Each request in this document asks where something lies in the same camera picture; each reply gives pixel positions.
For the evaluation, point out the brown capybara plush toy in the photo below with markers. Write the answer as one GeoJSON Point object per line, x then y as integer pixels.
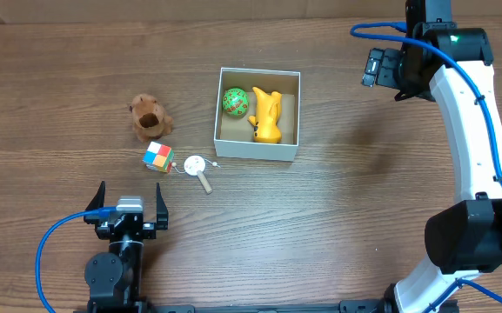
{"type": "Point", "coordinates": [149, 117]}

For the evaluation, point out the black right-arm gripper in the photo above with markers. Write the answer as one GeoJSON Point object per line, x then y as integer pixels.
{"type": "Point", "coordinates": [390, 68]}

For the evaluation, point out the white pellet drum toy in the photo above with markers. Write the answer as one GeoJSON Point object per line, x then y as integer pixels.
{"type": "Point", "coordinates": [195, 166]}

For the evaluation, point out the colourful two-by-two puzzle cube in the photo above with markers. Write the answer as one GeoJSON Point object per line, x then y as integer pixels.
{"type": "Point", "coordinates": [159, 157]}

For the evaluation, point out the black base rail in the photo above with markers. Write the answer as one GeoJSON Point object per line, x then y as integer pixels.
{"type": "Point", "coordinates": [346, 306]}

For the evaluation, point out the yellow rubber giraffe toy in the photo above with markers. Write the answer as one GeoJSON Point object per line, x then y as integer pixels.
{"type": "Point", "coordinates": [268, 112]}

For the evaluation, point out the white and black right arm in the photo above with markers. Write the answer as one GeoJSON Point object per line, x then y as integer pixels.
{"type": "Point", "coordinates": [453, 68]}

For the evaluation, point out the white open cardboard box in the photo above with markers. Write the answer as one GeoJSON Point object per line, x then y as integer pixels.
{"type": "Point", "coordinates": [234, 136]}

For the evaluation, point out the green patterned egg toy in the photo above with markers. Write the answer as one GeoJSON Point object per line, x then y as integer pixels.
{"type": "Point", "coordinates": [235, 102]}

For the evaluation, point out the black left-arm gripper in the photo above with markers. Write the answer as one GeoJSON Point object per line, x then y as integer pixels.
{"type": "Point", "coordinates": [128, 223]}

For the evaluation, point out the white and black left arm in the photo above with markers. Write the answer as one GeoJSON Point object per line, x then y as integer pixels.
{"type": "Point", "coordinates": [114, 277]}

